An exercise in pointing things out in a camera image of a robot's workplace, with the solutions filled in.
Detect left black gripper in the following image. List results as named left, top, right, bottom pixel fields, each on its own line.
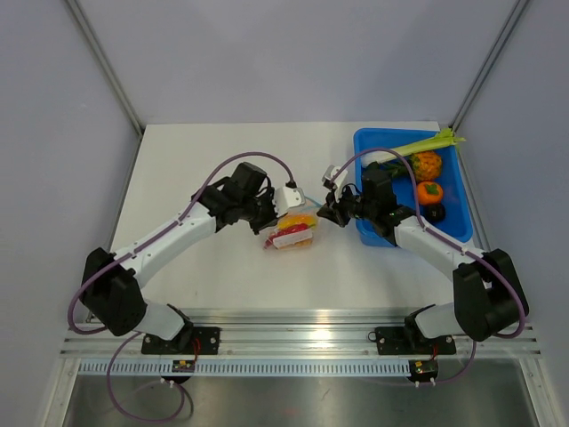
left=240, top=188, right=288, bottom=236

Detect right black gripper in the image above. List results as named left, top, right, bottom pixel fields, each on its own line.
left=318, top=182, right=377, bottom=228

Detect yellow mango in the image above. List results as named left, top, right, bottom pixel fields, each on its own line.
left=277, top=212, right=318, bottom=230

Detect clear zip top bag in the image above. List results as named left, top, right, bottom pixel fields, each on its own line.
left=262, top=197, right=322, bottom=251

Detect red chili pepper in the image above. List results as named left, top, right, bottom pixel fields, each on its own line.
left=265, top=224, right=312, bottom=249

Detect blue plastic tray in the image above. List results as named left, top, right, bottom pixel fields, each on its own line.
left=353, top=128, right=473, bottom=247

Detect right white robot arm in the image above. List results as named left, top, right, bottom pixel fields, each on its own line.
left=317, top=166, right=529, bottom=352

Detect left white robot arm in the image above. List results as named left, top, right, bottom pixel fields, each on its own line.
left=78, top=162, right=283, bottom=354

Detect orange persimmon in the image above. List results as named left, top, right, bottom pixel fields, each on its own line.
left=416, top=181, right=444, bottom=205

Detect dark purple fruit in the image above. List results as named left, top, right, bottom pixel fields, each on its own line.
left=424, top=203, right=446, bottom=223

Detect orange toy pineapple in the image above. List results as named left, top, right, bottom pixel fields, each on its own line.
left=383, top=150, right=443, bottom=181

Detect green celery stalk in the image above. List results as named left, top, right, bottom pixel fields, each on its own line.
left=354, top=128, right=465, bottom=167

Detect left circuit board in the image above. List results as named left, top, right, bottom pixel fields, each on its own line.
left=172, top=359, right=196, bottom=373

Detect circuit board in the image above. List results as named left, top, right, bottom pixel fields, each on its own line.
left=409, top=359, right=439, bottom=382
left=172, top=359, right=196, bottom=373

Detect right circuit board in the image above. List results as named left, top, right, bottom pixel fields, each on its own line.
left=409, top=359, right=439, bottom=382

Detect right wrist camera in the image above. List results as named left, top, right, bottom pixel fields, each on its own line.
left=322, top=165, right=347, bottom=190

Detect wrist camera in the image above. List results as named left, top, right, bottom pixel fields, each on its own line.
left=322, top=165, right=347, bottom=190
left=272, top=186, right=306, bottom=218

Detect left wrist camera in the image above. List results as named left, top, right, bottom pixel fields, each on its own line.
left=272, top=186, right=306, bottom=218

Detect aluminium mounting rail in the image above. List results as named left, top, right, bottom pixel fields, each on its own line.
left=59, top=308, right=542, bottom=359

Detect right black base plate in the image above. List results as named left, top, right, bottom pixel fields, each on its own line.
left=368, top=326, right=457, bottom=356

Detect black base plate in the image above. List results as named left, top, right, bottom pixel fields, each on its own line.
left=141, top=326, right=221, bottom=356
left=368, top=326, right=457, bottom=356

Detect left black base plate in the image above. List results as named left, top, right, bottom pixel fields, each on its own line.
left=141, top=326, right=221, bottom=356

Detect white slotted cable duct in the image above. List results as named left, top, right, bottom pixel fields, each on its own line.
left=78, top=359, right=410, bottom=377

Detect right aluminium frame post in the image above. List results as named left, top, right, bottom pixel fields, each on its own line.
left=449, top=0, right=533, bottom=133

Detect aluminium frame post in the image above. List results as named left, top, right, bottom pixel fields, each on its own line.
left=449, top=0, right=533, bottom=133
left=62, top=0, right=145, bottom=141

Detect left aluminium frame post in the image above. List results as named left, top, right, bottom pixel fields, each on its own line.
left=62, top=0, right=145, bottom=141

